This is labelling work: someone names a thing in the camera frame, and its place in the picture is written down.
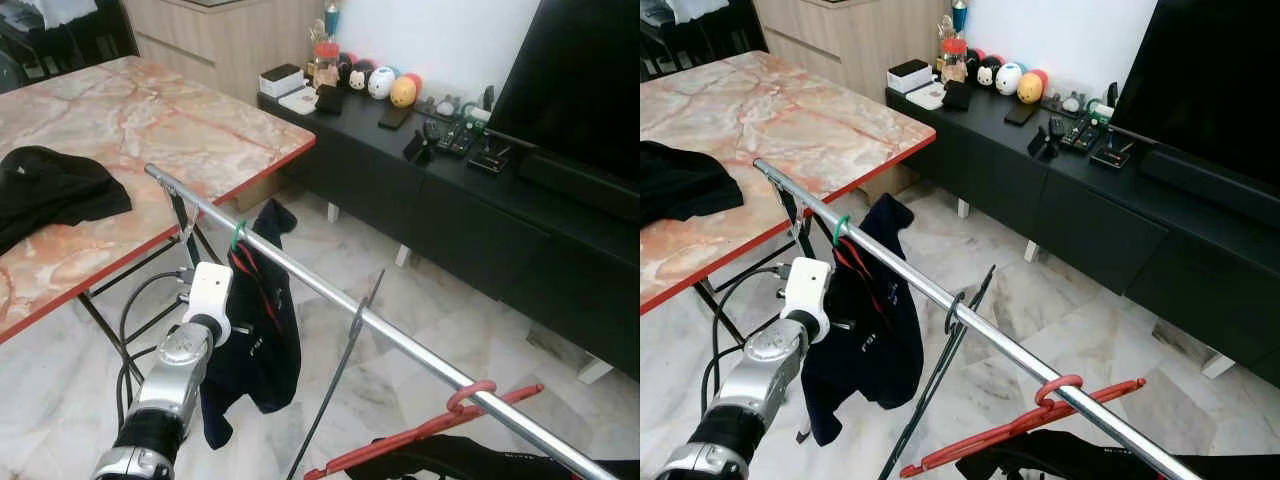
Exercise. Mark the black knit garment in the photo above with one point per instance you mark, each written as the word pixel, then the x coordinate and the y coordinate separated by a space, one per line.
pixel 55 190
pixel 685 180

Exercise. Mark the green plastic hanger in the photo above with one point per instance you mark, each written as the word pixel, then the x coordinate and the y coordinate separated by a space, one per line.
pixel 233 238
pixel 836 232

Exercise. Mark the navy sports shirt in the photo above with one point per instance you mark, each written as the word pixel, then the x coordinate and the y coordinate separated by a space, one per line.
pixel 260 340
pixel 870 340

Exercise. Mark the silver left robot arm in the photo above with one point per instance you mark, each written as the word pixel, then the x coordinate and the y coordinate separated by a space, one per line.
pixel 755 380
pixel 165 385

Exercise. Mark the red plastic hanger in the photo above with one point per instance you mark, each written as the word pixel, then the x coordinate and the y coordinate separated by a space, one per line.
pixel 1020 427
pixel 420 431

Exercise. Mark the black plastic hanger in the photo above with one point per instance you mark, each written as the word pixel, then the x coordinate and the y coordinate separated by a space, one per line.
pixel 953 325
pixel 350 338

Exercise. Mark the black soundbar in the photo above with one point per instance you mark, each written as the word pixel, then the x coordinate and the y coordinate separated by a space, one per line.
pixel 1210 190
pixel 580 185

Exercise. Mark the small black box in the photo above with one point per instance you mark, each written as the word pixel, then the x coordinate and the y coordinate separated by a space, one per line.
pixel 1112 155
pixel 492 158

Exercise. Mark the marble folding table red edge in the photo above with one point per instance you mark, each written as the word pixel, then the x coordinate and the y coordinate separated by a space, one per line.
pixel 150 120
pixel 770 120

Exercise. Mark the black television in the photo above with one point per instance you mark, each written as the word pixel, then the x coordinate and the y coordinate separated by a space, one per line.
pixel 1200 70
pixel 580 70

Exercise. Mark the black TV console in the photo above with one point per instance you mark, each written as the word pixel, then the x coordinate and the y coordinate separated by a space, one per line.
pixel 450 210
pixel 1060 210

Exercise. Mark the black and green gadget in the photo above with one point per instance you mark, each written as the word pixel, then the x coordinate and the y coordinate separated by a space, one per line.
pixel 1085 127
pixel 462 130

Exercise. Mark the silver clothes rack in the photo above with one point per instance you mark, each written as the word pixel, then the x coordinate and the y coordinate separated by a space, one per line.
pixel 400 340
pixel 1000 338

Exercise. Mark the black phone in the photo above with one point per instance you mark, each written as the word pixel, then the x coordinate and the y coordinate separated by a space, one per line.
pixel 1022 113
pixel 395 117

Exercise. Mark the yellow and pink plush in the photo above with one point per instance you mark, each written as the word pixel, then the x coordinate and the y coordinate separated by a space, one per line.
pixel 405 90
pixel 1032 86

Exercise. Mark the light wooden cabinet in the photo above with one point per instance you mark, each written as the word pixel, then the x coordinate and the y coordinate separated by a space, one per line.
pixel 220 40
pixel 850 35

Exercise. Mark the white and blue plush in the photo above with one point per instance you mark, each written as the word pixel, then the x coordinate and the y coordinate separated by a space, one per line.
pixel 1009 77
pixel 381 82

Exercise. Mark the white box with black lid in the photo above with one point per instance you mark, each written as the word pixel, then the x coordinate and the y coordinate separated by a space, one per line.
pixel 909 75
pixel 281 80

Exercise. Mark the white pouch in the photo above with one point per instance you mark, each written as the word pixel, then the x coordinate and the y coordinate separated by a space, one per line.
pixel 927 96
pixel 298 100

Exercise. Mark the black white-faced plush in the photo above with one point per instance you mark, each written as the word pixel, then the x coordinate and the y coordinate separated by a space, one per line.
pixel 358 78
pixel 988 72

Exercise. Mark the black and red plush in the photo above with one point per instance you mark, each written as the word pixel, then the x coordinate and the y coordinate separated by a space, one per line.
pixel 346 68
pixel 975 62

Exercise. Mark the black wallet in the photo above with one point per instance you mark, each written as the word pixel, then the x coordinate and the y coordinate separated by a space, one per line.
pixel 328 99
pixel 957 95

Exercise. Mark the gold trophy with blue top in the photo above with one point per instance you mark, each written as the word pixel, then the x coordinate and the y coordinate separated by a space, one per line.
pixel 959 17
pixel 330 20

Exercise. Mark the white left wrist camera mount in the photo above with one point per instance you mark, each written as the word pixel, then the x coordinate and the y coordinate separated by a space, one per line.
pixel 210 295
pixel 807 290

